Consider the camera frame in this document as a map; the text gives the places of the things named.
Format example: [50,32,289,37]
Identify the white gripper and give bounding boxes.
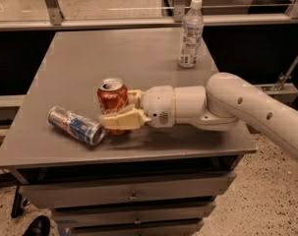
[98,86,175,130]

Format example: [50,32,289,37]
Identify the red coke can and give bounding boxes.
[96,77,130,136]

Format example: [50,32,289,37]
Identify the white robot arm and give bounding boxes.
[98,73,298,162]

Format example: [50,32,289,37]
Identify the blue silver redbull can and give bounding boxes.
[48,105,106,147]

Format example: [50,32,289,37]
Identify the grey drawer cabinet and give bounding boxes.
[0,29,255,236]

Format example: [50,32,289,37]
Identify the clear plastic water bottle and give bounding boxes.
[178,0,205,68]

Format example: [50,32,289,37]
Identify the black caster wheel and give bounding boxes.
[23,215,50,236]

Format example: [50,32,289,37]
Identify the grey metal railing frame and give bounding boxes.
[0,0,298,95]

